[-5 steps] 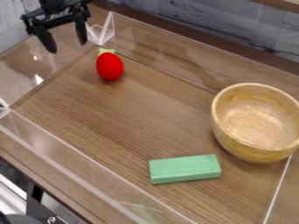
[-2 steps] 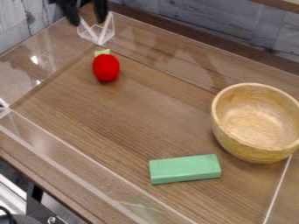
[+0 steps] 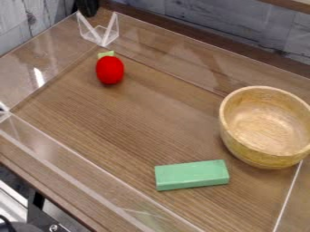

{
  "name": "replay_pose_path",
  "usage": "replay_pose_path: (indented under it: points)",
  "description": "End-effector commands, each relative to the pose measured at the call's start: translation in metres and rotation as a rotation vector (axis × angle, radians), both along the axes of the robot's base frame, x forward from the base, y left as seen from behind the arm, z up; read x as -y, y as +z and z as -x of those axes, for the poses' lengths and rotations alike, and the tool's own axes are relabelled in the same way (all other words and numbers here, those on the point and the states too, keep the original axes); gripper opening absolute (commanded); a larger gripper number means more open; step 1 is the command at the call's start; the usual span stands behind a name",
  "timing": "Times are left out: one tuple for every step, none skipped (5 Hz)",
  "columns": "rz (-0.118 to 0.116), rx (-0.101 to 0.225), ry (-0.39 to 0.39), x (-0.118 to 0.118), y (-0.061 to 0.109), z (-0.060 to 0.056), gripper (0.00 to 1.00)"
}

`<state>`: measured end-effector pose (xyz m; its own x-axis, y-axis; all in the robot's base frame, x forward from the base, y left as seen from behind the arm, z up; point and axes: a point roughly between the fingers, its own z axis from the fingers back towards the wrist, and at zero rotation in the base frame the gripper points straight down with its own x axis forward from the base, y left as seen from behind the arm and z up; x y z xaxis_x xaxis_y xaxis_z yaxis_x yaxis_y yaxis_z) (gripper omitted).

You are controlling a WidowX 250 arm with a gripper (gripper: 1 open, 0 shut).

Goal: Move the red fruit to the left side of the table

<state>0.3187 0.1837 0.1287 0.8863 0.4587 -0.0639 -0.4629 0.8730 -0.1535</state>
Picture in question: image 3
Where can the green rectangular block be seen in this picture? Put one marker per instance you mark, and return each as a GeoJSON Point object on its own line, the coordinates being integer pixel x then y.
{"type": "Point", "coordinates": [192, 175]}

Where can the clear acrylic corner bracket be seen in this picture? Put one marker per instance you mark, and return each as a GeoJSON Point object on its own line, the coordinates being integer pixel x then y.
{"type": "Point", "coordinates": [99, 35]}

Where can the red plush strawberry fruit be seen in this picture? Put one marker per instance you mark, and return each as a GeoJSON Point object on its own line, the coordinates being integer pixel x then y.
{"type": "Point", "coordinates": [110, 68]}

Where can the clear acrylic table enclosure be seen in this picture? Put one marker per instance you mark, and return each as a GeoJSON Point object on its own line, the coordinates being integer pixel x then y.
{"type": "Point", "coordinates": [86, 141]}

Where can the black table leg mount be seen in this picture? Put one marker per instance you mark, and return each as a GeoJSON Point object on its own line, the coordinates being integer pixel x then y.
{"type": "Point", "coordinates": [47, 216]}

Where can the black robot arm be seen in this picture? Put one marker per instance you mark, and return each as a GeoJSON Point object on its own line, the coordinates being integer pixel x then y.
{"type": "Point", "coordinates": [87, 7]}

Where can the light wooden bowl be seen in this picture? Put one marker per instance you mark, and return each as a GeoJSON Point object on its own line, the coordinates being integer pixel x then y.
{"type": "Point", "coordinates": [265, 126]}

